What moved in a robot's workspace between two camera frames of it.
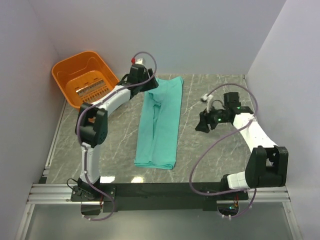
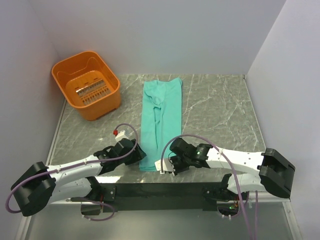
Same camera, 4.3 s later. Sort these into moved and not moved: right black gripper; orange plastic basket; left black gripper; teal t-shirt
Moved: right black gripper; left black gripper
Not moved: orange plastic basket; teal t-shirt
